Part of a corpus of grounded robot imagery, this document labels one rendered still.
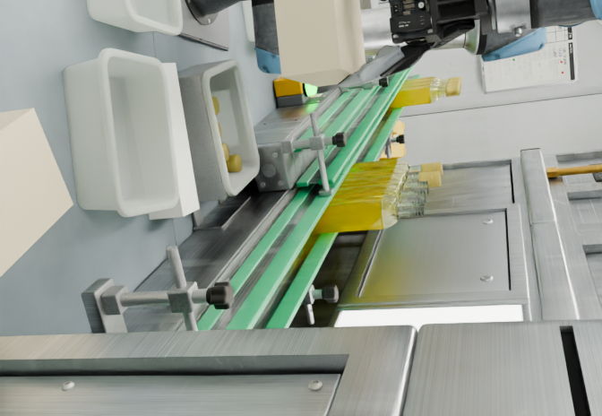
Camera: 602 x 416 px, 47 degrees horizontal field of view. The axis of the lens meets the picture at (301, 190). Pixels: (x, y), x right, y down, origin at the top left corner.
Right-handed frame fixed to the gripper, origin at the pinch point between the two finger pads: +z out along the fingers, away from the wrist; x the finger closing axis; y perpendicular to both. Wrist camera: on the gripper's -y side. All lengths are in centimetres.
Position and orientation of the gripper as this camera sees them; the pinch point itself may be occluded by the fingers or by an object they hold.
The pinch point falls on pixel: (334, 31)
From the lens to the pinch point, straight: 93.4
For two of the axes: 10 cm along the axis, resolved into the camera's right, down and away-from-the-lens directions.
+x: 1.0, 9.9, 0.4
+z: -9.5, 0.8, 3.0
